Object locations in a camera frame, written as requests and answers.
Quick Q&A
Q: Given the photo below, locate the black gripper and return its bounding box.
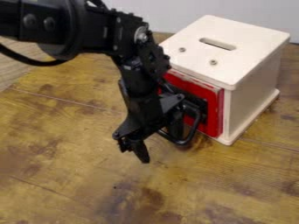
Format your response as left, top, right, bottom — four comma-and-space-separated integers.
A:
111, 62, 187, 165

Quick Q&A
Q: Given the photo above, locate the black drawer handle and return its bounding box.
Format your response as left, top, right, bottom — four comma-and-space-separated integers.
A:
158, 99, 209, 146

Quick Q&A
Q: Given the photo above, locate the red drawer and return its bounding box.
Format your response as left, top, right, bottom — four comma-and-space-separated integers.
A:
164, 69, 225, 137

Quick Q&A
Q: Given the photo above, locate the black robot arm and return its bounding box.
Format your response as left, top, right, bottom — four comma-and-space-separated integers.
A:
0, 0, 184, 164

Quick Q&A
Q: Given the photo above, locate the white wooden box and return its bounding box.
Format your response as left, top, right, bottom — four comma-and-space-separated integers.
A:
162, 15, 290, 145

